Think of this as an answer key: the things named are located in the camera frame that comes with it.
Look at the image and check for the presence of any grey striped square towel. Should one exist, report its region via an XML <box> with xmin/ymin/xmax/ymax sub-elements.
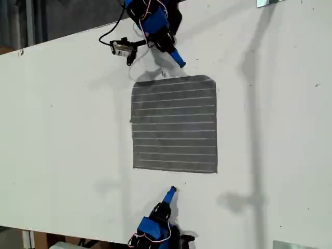
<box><xmin>129</xmin><ymin>74</ymin><xmax>219</xmax><ymax>174</ymax></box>

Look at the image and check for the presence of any white box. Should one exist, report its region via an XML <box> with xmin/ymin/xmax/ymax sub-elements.
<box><xmin>50</xmin><ymin>241</ymin><xmax>88</xmax><ymax>249</ymax></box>

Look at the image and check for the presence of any shiny metal plate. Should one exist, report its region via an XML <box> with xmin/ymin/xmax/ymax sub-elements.
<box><xmin>256</xmin><ymin>0</ymin><xmax>284</xmax><ymax>8</ymax></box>
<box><xmin>273</xmin><ymin>240</ymin><xmax>320</xmax><ymax>249</ymax></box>

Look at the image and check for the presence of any brown cardboard box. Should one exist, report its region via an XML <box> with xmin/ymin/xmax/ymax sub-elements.
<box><xmin>33</xmin><ymin>231</ymin><xmax>115</xmax><ymax>249</ymax></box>

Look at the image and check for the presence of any black camera stalk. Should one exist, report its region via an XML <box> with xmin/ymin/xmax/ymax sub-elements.
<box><xmin>131</xmin><ymin>38</ymin><xmax>149</xmax><ymax>48</ymax></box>

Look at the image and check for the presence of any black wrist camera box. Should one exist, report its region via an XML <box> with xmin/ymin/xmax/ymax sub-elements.
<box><xmin>178</xmin><ymin>232</ymin><xmax>196</xmax><ymax>244</ymax></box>
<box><xmin>109</xmin><ymin>37</ymin><xmax>138</xmax><ymax>67</ymax></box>

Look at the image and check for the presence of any black camera cable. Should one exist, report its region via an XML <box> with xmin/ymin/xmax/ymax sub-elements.
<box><xmin>98</xmin><ymin>0</ymin><xmax>128</xmax><ymax>47</ymax></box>

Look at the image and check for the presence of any white post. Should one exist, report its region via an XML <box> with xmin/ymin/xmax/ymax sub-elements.
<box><xmin>22</xmin><ymin>230</ymin><xmax>35</xmax><ymax>249</ymax></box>

